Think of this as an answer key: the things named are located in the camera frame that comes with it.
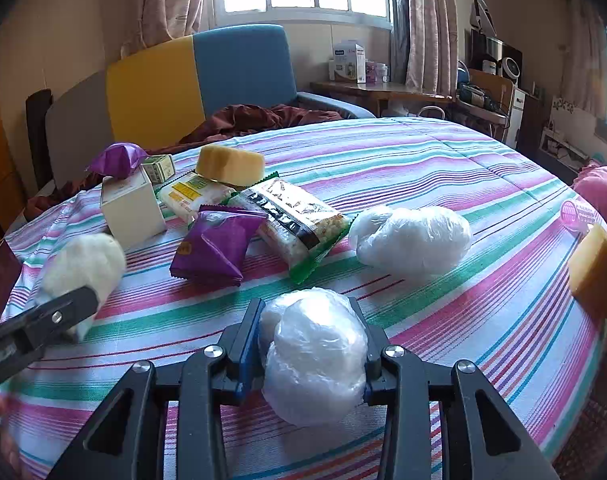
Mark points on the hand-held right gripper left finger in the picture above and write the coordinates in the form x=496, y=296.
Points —
x=246, y=357

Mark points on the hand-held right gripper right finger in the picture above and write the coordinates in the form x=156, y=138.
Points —
x=371, y=365

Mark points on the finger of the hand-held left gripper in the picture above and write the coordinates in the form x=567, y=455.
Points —
x=43, y=322

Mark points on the white plastic-wrapped bundle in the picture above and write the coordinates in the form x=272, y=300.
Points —
x=313, y=355
x=413, y=240

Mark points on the purple snack packet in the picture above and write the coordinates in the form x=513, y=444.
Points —
x=218, y=247
x=115, y=160

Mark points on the tall white box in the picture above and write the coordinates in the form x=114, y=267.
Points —
x=131, y=207

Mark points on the green-edged rice cracker packet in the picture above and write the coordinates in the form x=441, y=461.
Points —
x=293, y=220

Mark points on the yellow-green snack packet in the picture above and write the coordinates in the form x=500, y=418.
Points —
x=188, y=197

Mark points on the small green box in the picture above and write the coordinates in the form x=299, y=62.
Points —
x=158, y=167

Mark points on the striped tablecloth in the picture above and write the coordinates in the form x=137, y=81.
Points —
x=458, y=185

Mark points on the grey yellow blue sofa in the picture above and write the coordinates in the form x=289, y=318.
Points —
x=153, y=90

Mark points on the wooden desk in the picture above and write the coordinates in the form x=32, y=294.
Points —
x=383, y=91

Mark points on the white cabinet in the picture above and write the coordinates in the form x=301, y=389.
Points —
x=514, y=115

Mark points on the pink jar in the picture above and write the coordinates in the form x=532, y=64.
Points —
x=376, y=73

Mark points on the pink cloth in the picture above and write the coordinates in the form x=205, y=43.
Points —
x=603, y=185

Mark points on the white carton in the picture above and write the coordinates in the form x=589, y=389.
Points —
x=348, y=62

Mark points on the small white fan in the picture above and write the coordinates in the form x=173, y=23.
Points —
x=511, y=71

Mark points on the pink patterned curtain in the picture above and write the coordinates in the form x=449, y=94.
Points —
x=168, y=0
x=431, y=25

